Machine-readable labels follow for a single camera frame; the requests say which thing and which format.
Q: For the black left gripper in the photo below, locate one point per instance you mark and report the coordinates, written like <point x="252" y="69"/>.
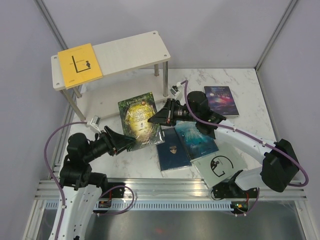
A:
<point x="112" y="136"/>

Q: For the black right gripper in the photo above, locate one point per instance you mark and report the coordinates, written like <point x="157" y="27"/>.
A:
<point x="165" y="115"/>

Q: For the green Alice Wonderland book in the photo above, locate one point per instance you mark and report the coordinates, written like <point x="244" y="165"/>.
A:
<point x="134" y="114"/>

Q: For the navy blue hardcover book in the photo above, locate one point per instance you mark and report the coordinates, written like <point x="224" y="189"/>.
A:
<point x="171" y="153"/>

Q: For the teal ocean cover book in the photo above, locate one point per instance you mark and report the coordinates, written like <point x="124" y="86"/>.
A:
<point x="196" y="144"/>

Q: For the yellow Little Prince book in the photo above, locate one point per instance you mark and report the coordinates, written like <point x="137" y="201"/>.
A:
<point x="79" y="65"/>

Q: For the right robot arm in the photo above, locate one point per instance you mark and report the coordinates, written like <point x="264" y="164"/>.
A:
<point x="279" y="163"/>

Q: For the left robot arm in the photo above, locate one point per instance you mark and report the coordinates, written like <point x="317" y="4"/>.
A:
<point x="79" y="187"/>

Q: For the white two-tier shelf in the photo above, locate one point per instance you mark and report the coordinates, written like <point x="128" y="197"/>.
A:
<point x="130" y="67"/>

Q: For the purple galaxy cover book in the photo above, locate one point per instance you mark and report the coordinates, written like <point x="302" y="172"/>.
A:
<point x="221" y="101"/>

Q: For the white book black circle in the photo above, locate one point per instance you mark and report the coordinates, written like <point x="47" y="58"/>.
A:
<point x="220" y="165"/>

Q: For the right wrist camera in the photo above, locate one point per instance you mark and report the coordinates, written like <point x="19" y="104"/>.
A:
<point x="177" y="91"/>

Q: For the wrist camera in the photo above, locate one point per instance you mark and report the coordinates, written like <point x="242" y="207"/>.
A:
<point x="177" y="91"/>
<point x="94" y="123"/>

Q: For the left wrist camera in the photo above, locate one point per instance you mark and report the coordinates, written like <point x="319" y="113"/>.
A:
<point x="94" y="123"/>

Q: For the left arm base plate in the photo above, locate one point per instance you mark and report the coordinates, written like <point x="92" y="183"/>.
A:
<point x="113" y="190"/>

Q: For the aluminium frame rail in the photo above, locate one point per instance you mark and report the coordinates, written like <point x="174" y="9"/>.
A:
<point x="195" y="190"/>

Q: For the white slotted cable duct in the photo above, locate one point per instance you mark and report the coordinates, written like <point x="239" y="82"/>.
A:
<point x="165" y="205"/>

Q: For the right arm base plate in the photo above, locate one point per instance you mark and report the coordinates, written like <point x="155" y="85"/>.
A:
<point x="223" y="191"/>

